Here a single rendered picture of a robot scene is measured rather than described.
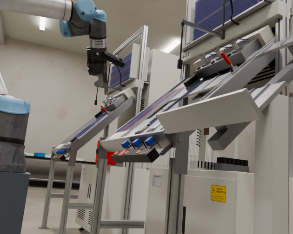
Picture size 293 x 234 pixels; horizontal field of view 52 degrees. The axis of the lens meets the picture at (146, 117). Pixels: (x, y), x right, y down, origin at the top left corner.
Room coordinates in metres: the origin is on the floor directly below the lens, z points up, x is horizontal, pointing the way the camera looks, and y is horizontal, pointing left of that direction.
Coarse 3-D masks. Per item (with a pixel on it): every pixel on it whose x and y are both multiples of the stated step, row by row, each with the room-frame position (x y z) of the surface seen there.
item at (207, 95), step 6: (270, 42) 0.93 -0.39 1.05; (264, 48) 0.92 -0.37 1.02; (258, 54) 0.91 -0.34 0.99; (246, 60) 0.89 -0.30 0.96; (252, 60) 0.90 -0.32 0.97; (240, 66) 0.87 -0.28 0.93; (234, 72) 0.86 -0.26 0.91; (228, 78) 0.85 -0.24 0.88; (222, 84) 0.85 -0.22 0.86; (216, 90) 0.84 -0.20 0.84; (204, 96) 0.82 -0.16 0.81; (210, 96) 0.83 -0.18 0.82
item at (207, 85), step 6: (228, 72) 1.27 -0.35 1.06; (210, 78) 1.40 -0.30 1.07; (216, 78) 1.32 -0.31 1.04; (222, 78) 1.23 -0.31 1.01; (180, 84) 1.79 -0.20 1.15; (204, 84) 1.36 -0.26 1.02; (210, 84) 1.28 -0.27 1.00; (216, 84) 1.21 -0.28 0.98; (186, 90) 1.51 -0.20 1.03; (198, 90) 1.34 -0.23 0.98; (204, 90) 1.28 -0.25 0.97; (210, 90) 1.39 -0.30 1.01; (180, 96) 1.46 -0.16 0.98; (186, 96) 1.41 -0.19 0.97; (198, 96) 1.43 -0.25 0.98; (168, 102) 1.56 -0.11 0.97
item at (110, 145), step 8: (128, 136) 1.26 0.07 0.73; (136, 136) 1.19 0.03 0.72; (144, 136) 1.14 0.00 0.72; (160, 136) 1.04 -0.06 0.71; (104, 144) 1.57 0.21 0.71; (112, 144) 1.47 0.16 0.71; (120, 144) 1.38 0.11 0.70; (144, 144) 1.19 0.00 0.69; (160, 144) 1.08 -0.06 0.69; (168, 144) 1.03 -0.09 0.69
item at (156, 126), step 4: (144, 120) 1.48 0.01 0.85; (148, 120) 1.42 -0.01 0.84; (156, 120) 1.31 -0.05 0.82; (140, 124) 1.45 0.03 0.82; (144, 124) 1.39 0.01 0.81; (152, 124) 1.29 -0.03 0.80; (156, 124) 1.24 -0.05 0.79; (160, 124) 1.20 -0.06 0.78; (136, 128) 1.43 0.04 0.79; (140, 128) 1.37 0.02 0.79; (148, 128) 1.27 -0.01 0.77; (152, 128) 1.23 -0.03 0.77; (156, 128) 1.19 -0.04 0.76; (160, 128) 1.15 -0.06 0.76; (132, 132) 1.40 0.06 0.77; (140, 132) 1.28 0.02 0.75; (144, 132) 1.25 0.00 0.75
